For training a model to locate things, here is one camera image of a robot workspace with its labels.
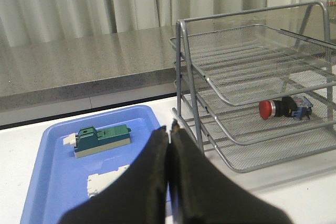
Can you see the grey stone counter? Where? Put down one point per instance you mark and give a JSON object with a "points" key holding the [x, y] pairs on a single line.
{"points": [[59, 78]]}

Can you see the blue plastic tray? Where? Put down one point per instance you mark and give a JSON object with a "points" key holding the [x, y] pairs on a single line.
{"points": [[59, 179]]}

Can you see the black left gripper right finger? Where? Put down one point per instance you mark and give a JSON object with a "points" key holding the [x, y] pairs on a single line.
{"points": [[200, 193]]}

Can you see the white circuit breaker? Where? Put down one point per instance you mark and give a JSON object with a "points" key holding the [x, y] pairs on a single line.
{"points": [[96, 183]]}

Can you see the green terminal block component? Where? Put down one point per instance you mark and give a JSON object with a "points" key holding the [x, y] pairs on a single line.
{"points": [[90, 141]]}

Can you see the silver mesh tray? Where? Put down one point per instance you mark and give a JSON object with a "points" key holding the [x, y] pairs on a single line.
{"points": [[243, 126], [249, 64], [244, 159]]}

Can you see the red emergency stop button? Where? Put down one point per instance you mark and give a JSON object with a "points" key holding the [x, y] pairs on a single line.
{"points": [[297, 107]]}

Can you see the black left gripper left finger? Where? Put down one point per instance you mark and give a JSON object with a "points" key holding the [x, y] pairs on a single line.
{"points": [[137, 196]]}

